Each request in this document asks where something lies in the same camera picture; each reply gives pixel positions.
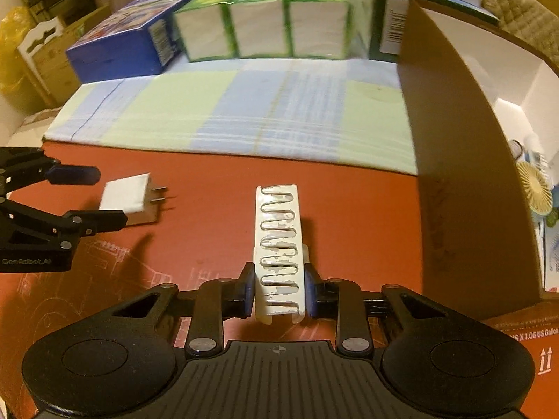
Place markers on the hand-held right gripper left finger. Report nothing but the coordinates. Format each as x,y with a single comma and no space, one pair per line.
249,290

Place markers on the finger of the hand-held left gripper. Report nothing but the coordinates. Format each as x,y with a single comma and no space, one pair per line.
96,221
74,174

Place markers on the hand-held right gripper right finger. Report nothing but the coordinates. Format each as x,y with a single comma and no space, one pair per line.
311,292

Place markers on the white charger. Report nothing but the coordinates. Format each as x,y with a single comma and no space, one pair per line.
126,198

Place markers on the cream ribbed plastic holder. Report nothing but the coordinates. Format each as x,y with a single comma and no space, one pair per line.
279,248

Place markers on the small blue box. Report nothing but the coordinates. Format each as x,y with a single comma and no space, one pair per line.
551,262

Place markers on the mint handheld fan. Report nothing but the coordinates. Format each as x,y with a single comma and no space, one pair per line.
535,187

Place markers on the brown cardboard box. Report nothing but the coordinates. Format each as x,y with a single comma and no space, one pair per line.
65,43

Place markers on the large blue printed box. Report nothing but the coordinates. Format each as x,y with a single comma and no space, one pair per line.
122,48

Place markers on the white carved chair back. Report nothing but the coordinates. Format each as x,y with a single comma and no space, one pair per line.
35,43

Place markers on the yellow plastic bag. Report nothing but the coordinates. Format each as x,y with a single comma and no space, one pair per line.
11,52

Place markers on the pastel checkered cloth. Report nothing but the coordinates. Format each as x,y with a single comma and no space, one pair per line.
218,109

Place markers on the green tissue multipack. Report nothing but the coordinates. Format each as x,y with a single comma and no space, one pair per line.
262,22

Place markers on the dark green carton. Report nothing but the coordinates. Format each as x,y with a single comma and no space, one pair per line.
388,26

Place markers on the quilted chair back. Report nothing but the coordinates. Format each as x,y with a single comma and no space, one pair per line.
519,13

